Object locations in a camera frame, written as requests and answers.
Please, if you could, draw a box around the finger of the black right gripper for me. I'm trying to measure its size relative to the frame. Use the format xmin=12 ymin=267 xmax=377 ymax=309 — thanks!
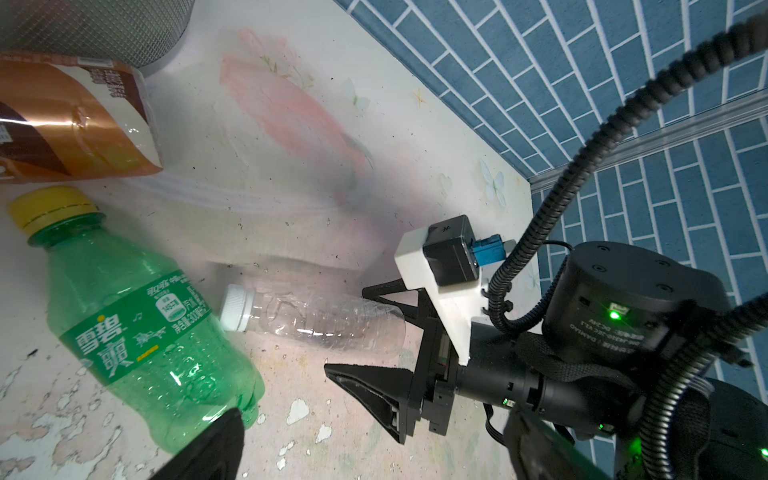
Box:
xmin=361 ymin=279 xmax=438 ymax=333
xmin=324 ymin=363 xmax=420 ymax=444

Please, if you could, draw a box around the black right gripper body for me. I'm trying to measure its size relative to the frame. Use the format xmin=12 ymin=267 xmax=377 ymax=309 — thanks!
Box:
xmin=413 ymin=315 xmax=600 ymax=435

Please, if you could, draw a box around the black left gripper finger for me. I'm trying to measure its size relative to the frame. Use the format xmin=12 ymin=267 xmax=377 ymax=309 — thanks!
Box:
xmin=150 ymin=408 xmax=245 ymax=480

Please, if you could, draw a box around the crushed clear bottle white cap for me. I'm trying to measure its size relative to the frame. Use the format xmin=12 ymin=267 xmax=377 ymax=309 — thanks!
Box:
xmin=219 ymin=285 xmax=406 ymax=359

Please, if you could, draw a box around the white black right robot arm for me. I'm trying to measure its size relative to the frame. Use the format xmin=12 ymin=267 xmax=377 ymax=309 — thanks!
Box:
xmin=325 ymin=241 xmax=767 ymax=479

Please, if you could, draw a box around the brown coffee bottle near bin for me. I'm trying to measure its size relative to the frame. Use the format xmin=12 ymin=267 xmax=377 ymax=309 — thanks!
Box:
xmin=1 ymin=51 xmax=163 ymax=184

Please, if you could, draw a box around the mesh bin with green bag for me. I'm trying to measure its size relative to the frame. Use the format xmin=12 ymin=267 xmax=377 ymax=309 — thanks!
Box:
xmin=1 ymin=0 xmax=195 ymax=67

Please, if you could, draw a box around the green soda bottle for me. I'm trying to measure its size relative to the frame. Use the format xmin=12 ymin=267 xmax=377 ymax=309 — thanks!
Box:
xmin=8 ymin=186 xmax=265 ymax=454

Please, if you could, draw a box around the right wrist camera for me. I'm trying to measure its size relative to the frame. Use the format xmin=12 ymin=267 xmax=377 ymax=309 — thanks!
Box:
xmin=394 ymin=215 xmax=516 ymax=366

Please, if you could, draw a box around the black corrugated cable hose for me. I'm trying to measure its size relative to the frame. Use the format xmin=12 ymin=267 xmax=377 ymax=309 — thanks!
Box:
xmin=485 ymin=11 xmax=768 ymax=480

